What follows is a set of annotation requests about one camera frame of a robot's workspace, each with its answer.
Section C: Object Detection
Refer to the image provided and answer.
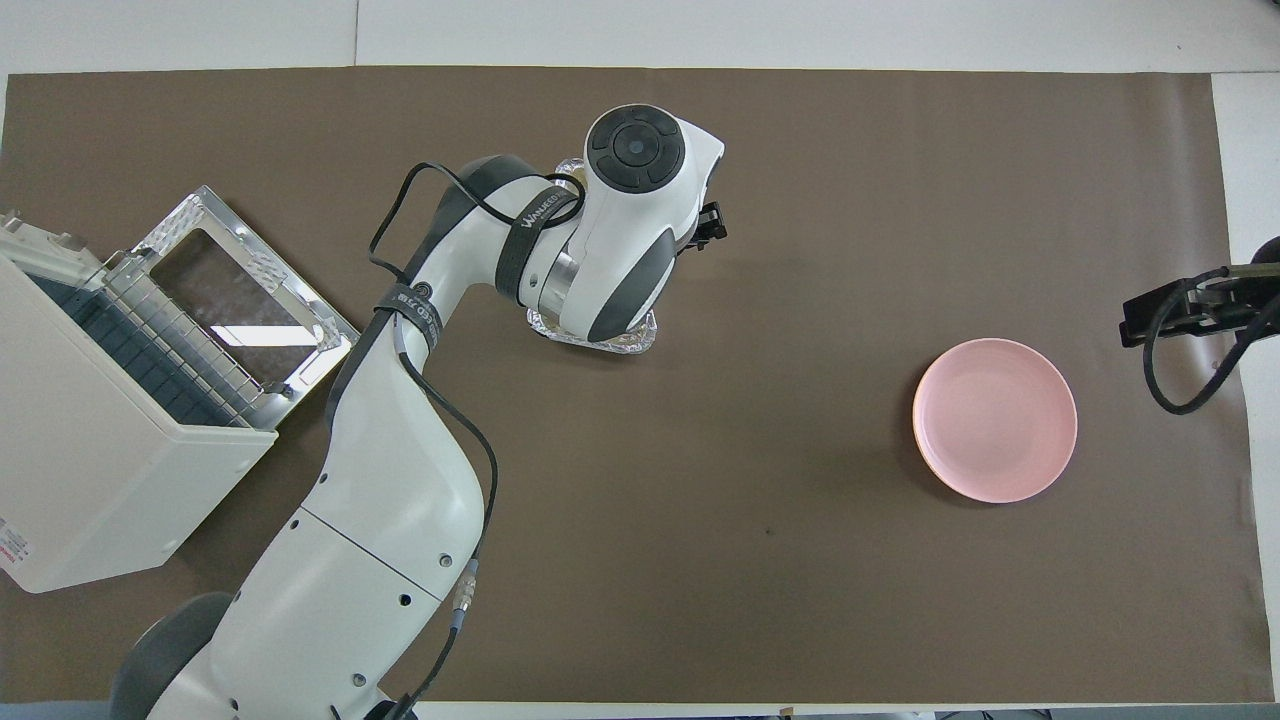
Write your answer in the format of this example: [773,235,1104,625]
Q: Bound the pink round plate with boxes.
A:
[912,338,1079,504]

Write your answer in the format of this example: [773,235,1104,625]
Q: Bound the metal oven wire rack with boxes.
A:
[30,255,301,431]

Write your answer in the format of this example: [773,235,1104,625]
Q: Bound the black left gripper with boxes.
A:
[685,200,728,256]

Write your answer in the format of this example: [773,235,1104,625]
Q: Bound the aluminium foil tray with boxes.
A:
[527,155,658,356]

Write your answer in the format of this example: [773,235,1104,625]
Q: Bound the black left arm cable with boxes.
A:
[330,160,586,720]

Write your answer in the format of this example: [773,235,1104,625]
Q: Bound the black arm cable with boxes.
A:
[1143,268,1280,416]
[330,160,586,720]

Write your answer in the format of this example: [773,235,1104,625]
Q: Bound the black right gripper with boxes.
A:
[1120,262,1280,349]

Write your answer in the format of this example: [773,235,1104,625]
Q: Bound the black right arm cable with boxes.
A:
[1143,268,1280,416]

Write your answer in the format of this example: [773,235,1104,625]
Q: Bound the brown table mat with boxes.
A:
[0,66,1276,704]

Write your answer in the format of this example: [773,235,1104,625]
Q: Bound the cream white toaster oven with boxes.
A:
[0,208,279,594]

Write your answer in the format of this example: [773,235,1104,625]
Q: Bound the glass oven door metal frame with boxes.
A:
[130,185,366,403]

